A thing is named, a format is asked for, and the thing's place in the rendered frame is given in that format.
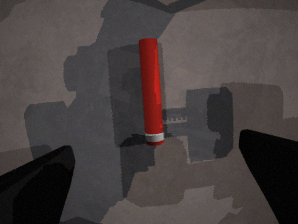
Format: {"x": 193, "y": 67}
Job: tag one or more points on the dark red peg with white band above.
{"x": 151, "y": 91}

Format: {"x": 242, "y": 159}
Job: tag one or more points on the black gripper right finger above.
{"x": 273, "y": 162}

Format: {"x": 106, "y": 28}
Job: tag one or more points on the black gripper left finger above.
{"x": 36, "y": 192}

